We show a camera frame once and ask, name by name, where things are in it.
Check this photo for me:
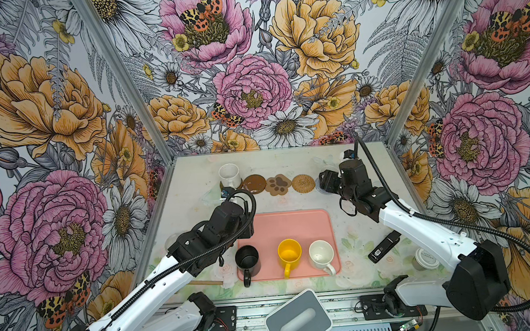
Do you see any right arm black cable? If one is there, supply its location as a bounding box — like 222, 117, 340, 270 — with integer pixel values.
352, 123, 530, 331

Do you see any white mug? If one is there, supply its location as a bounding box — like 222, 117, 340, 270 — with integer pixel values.
308, 240, 337, 276
218, 163, 242, 186

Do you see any dark brown round wooden coaster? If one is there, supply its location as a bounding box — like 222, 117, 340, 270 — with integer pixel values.
242, 174, 266, 195

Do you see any woven rattan round coaster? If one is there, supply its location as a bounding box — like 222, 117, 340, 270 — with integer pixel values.
292, 174, 316, 194

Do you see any light brown round wooden coaster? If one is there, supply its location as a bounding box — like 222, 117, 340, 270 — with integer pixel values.
219, 182, 243, 190

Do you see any yellow mug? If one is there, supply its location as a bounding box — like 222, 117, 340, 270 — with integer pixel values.
277, 238, 303, 279

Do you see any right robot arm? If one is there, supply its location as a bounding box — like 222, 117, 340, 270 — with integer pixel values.
318, 159, 511, 321

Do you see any right small circuit board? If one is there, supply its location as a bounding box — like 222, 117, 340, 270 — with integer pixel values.
398, 319, 420, 331

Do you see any black mug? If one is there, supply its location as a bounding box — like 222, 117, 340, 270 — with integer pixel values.
235, 245, 261, 288

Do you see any clear glass bowl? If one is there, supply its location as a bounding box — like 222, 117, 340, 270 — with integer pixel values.
164, 233, 180, 252

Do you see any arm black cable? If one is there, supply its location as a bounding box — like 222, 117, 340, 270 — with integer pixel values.
50, 188, 267, 331
352, 123, 530, 331

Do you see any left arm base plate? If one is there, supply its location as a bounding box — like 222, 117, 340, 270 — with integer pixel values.
197, 306, 238, 331

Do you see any pink rectangular tray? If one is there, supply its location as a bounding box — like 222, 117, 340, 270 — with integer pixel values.
238, 209, 341, 282

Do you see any paw shaped wooden coaster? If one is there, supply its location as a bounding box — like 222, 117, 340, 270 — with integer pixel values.
265, 174, 292, 197

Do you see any white grey box device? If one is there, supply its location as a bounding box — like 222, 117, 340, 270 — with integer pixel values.
265, 289, 333, 331

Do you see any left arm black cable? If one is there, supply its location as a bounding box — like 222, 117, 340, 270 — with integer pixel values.
50, 188, 267, 331

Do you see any black handheld device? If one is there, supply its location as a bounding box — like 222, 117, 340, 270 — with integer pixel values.
368, 230, 401, 264

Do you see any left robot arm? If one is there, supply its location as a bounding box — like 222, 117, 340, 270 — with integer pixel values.
70, 190, 257, 331

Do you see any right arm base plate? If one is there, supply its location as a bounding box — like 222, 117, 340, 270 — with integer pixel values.
353, 294, 428, 321

